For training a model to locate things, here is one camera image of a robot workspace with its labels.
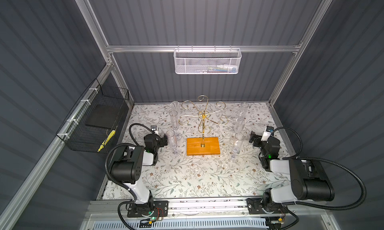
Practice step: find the yellow striped item in basket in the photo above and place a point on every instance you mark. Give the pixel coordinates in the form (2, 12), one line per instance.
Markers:
(105, 142)

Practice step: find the black wire mesh basket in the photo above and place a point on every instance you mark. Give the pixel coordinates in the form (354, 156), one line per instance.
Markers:
(103, 109)

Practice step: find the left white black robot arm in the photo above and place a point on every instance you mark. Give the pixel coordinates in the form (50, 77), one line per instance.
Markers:
(124, 165)

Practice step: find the orange wooden rack base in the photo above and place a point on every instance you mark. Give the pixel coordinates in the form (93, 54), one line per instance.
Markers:
(203, 150)

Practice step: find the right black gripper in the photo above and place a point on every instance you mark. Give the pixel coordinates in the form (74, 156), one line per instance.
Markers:
(258, 140)

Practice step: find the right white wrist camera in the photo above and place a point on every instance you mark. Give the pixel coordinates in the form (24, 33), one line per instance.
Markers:
(267, 133)

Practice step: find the clear wine glass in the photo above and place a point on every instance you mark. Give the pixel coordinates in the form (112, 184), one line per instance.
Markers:
(173, 142)
(243, 110)
(237, 141)
(239, 124)
(175, 106)
(175, 124)

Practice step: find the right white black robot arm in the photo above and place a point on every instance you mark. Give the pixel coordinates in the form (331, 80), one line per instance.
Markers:
(308, 179)

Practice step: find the floral table mat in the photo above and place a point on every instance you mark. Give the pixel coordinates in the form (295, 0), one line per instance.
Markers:
(182, 176)

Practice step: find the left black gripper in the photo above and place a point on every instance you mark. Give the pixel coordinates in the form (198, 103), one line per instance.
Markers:
(161, 141)

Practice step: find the gold wire glass rack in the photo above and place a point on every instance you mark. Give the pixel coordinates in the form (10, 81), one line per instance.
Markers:
(204, 116)

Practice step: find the white wire mesh basket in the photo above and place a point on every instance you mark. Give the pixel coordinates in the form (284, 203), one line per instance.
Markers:
(187, 60)

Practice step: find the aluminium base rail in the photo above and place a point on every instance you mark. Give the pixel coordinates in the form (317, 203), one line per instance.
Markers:
(227, 213)

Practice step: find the items in white basket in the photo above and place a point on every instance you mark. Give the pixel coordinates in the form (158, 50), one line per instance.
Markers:
(219, 69)

